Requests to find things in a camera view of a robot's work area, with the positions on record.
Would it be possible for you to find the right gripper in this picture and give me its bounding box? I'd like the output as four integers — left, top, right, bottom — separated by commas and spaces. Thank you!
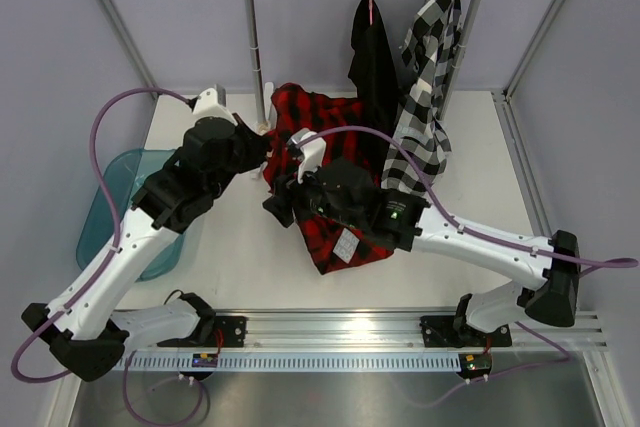
264, 154, 365, 231

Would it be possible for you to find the red black plaid shirt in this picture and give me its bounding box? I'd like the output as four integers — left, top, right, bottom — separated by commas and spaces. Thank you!
263, 83, 393, 275

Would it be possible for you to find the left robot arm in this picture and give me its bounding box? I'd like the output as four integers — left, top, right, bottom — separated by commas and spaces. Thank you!
22, 116, 270, 382

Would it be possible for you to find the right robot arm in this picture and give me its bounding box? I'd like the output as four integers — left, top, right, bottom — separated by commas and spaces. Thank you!
263, 158, 581, 348

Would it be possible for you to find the white black plaid shirt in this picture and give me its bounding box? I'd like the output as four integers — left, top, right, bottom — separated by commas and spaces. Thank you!
381, 0, 462, 197

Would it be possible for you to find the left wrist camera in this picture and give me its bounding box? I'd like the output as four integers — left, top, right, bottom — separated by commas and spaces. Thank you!
188, 85, 232, 118

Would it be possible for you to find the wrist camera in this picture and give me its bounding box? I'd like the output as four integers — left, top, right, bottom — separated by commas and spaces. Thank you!
188, 85, 232, 118
287, 128, 326, 184

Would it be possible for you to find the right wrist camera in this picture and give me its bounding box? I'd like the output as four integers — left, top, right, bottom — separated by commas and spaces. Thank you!
287, 128, 326, 184

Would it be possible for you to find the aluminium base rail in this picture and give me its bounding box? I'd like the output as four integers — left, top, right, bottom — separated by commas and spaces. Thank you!
114, 309, 609, 353

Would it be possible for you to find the white cable duct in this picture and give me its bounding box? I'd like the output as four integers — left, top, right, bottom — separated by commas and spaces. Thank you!
115, 351, 462, 373

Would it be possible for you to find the left aluminium frame post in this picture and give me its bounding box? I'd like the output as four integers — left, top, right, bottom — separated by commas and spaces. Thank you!
95, 0, 158, 87

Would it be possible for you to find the aluminium frame post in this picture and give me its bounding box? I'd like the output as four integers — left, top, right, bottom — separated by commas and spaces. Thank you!
95, 0, 158, 87
503, 0, 567, 102

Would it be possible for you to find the right aluminium frame post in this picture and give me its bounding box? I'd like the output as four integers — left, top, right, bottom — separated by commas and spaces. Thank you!
503, 0, 567, 102

